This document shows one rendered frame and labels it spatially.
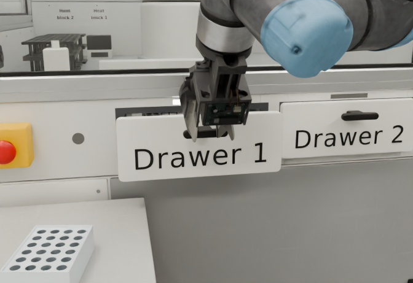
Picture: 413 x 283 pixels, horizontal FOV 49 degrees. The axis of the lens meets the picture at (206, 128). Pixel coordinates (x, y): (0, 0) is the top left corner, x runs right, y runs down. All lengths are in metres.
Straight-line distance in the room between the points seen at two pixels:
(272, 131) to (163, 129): 0.19
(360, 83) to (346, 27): 0.52
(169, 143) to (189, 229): 0.23
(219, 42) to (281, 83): 0.37
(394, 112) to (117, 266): 0.62
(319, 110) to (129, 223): 0.42
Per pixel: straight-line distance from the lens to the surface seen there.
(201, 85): 0.61
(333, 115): 0.93
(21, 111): 0.87
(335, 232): 1.05
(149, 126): 0.77
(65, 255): 0.64
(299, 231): 1.01
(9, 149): 0.81
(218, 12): 0.53
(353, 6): 0.49
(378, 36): 0.53
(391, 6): 0.52
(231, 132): 0.69
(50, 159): 0.88
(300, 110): 0.90
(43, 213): 0.85
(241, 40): 0.55
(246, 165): 0.82
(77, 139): 0.87
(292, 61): 0.43
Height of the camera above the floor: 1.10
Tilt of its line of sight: 14 degrees down
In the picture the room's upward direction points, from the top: straight up
